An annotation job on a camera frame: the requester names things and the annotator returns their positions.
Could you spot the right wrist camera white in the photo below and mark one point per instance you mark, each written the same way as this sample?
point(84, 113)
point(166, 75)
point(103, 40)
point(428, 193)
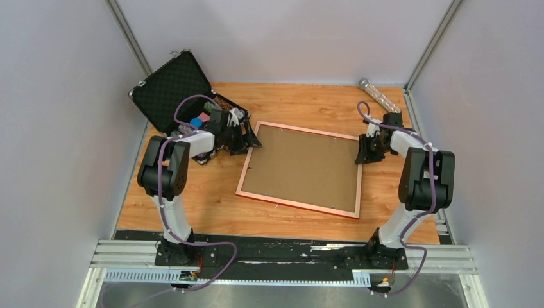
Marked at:
point(373, 128)

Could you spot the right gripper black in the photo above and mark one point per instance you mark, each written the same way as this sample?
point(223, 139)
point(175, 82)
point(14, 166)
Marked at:
point(364, 156)

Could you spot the glitter-filled clear tube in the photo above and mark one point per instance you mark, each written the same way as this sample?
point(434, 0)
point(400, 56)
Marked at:
point(365, 85)

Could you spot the black foam-lined case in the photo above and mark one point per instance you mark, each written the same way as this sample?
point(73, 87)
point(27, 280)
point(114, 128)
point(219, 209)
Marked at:
point(176, 93)

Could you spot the blue round chip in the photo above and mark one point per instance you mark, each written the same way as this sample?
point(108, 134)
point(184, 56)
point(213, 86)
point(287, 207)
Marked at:
point(196, 122)

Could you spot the dark green chip roll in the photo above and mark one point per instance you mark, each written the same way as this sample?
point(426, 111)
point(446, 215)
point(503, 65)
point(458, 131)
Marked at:
point(208, 106)

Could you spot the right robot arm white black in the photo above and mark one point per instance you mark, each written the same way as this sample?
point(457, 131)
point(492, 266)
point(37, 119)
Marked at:
point(426, 184)

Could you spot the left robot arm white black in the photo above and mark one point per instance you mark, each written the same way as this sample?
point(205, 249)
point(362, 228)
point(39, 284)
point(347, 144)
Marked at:
point(163, 174)

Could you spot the pink card box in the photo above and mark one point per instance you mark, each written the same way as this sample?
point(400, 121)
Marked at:
point(204, 117)

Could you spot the brown poker chip roll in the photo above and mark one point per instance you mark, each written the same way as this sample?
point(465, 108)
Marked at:
point(222, 103)

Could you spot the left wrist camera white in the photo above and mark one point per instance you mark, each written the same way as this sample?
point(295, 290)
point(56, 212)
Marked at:
point(236, 117)

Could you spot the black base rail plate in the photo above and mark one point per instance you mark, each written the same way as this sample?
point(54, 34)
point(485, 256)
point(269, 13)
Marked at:
point(269, 258)

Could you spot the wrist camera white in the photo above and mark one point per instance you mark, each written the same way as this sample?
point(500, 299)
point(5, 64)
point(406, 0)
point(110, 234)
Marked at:
point(373, 128)
point(236, 117)

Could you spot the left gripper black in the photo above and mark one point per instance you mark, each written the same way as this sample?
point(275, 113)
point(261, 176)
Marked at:
point(252, 139)

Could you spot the aluminium frame rail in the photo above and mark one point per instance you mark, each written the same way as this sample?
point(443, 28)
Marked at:
point(121, 275)

